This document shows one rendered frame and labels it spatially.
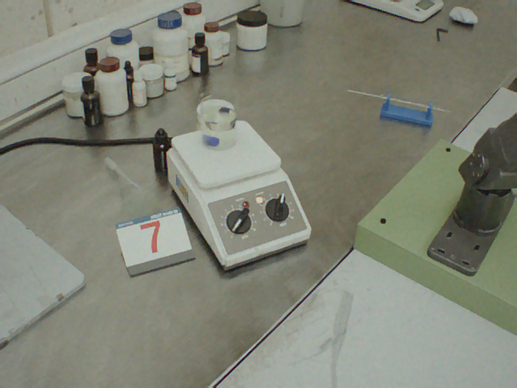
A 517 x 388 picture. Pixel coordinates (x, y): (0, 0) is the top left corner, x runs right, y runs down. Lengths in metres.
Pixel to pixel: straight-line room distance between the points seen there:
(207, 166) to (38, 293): 0.27
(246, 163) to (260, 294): 0.18
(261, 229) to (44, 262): 0.29
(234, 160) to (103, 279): 0.23
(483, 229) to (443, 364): 0.19
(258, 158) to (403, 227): 0.21
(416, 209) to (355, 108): 0.35
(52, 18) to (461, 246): 0.82
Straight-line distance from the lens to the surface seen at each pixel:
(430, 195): 0.84
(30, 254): 0.79
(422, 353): 0.70
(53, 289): 0.74
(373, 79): 1.21
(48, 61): 1.10
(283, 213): 0.76
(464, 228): 0.78
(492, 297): 0.73
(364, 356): 0.68
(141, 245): 0.76
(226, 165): 0.77
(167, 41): 1.11
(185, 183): 0.78
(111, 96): 1.04
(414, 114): 1.09
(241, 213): 0.73
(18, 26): 1.09
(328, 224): 0.82
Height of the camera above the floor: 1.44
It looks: 39 degrees down
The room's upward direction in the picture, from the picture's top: 3 degrees clockwise
